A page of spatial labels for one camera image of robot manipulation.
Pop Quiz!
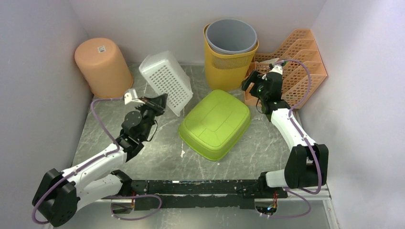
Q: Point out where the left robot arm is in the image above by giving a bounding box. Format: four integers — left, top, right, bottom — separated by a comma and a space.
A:
31, 90, 168, 227

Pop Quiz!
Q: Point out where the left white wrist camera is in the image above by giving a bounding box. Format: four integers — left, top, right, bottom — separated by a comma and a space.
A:
123, 88, 142, 105

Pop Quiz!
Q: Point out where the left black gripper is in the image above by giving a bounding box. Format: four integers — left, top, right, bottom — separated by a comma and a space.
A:
135, 94, 168, 140

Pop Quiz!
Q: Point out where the green plastic basin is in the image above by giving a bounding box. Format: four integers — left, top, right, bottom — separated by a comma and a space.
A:
179, 90, 251, 161

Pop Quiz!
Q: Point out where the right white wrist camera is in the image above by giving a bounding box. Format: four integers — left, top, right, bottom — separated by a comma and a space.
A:
268, 64, 283, 75

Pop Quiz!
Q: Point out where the large orange plastic bucket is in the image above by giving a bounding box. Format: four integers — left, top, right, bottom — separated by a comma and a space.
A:
74, 38, 133, 98

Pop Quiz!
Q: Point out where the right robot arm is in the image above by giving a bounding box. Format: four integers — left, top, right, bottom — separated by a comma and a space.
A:
241, 71, 329, 198

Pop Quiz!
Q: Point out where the yellow slatted waste basket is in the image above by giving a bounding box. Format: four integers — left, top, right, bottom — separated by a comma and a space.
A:
203, 25, 259, 91

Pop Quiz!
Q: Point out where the grey plastic bucket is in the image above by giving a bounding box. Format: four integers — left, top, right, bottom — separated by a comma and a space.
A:
204, 19, 258, 55

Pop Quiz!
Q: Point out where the white perforated tray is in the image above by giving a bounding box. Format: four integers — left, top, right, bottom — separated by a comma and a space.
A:
139, 51, 193, 116

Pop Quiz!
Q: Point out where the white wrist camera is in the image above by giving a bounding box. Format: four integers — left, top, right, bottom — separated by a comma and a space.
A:
123, 88, 142, 105
268, 64, 283, 75

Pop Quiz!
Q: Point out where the orange plastic file organizer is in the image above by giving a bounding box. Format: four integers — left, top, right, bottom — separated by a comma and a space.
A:
246, 29, 327, 109

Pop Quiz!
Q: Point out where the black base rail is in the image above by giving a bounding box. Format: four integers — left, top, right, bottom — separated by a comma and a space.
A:
117, 177, 288, 210

